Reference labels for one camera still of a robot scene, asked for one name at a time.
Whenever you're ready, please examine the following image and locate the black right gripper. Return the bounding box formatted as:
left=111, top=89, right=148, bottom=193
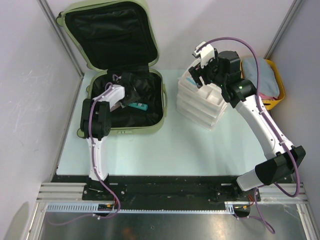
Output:
left=189, top=52, right=226, bottom=89

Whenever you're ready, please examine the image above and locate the teal toothpaste tube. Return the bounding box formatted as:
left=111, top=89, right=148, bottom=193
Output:
left=128, top=102, right=149, bottom=111

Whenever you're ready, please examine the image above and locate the white plastic drawer organizer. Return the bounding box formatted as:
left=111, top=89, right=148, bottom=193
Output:
left=176, top=70, right=228, bottom=131

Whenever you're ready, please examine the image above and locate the green hard-shell suitcase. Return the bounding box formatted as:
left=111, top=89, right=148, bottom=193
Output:
left=56, top=0, right=167, bottom=135

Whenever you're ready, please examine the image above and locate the pink garment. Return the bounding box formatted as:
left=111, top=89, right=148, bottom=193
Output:
left=259, top=93, right=278, bottom=102

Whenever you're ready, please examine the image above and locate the grey garment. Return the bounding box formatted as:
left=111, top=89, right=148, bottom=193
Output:
left=241, top=57, right=280, bottom=97

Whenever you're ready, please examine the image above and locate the yellow plastic basket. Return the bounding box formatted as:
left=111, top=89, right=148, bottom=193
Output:
left=239, top=58, right=286, bottom=111

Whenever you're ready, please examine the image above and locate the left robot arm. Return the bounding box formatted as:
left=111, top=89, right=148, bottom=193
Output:
left=79, top=72, right=141, bottom=181

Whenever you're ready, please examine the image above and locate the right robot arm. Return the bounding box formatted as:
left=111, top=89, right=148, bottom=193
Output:
left=188, top=49, right=306, bottom=201

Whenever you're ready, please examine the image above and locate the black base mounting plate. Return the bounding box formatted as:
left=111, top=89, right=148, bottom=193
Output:
left=51, top=174, right=293, bottom=212

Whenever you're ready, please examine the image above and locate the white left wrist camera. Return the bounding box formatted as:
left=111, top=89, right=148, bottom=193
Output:
left=192, top=41, right=218, bottom=69

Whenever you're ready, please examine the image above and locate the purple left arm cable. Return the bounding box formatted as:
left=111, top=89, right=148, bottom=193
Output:
left=47, top=74, right=122, bottom=226

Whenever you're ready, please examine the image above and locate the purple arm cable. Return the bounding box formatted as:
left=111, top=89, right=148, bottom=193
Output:
left=199, top=37, right=301, bottom=235
left=47, top=74, right=122, bottom=226

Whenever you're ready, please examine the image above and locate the white slotted cable duct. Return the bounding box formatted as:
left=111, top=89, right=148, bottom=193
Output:
left=46, top=202, right=236, bottom=215

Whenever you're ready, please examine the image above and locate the aluminium frame rail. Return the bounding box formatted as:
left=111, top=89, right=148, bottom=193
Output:
left=36, top=182, right=309, bottom=204

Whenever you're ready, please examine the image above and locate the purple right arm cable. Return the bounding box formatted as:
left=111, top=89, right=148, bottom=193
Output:
left=199, top=37, right=301, bottom=235

